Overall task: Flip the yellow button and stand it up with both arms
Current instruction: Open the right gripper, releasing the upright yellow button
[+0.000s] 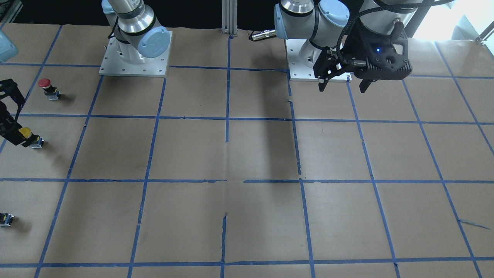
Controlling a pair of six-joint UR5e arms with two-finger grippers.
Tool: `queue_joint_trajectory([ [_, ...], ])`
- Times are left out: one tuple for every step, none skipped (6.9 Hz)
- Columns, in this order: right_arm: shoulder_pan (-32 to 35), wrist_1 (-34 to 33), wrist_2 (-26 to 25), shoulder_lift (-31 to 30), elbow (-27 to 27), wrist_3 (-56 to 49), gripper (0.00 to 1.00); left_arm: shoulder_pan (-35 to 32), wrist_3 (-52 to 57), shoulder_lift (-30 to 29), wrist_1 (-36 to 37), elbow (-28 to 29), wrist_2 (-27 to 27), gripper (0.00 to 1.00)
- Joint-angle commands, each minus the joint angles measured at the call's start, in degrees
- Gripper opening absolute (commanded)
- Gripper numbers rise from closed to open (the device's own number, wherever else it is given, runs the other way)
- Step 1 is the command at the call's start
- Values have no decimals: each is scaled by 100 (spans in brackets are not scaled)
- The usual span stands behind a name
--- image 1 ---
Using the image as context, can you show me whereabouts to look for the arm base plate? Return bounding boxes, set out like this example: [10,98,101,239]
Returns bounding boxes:
[286,40,352,82]
[99,31,173,77]

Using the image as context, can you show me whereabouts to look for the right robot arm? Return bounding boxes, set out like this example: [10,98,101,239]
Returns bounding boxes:
[0,0,172,148]

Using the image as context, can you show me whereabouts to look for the yellow push button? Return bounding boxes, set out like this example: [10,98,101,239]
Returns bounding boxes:
[19,127,44,149]

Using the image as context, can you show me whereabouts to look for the green push button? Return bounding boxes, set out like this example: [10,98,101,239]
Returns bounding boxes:
[0,212,15,227]

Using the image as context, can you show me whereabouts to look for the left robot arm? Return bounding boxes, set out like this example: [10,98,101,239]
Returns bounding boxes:
[274,0,447,93]

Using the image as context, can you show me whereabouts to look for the aluminium frame post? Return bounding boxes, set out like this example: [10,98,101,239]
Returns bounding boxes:
[221,0,238,36]

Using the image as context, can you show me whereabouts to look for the red push button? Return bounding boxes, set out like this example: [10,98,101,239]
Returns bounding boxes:
[37,78,60,101]

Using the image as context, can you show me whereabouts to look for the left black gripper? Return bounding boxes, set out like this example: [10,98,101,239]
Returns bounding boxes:
[313,19,413,93]

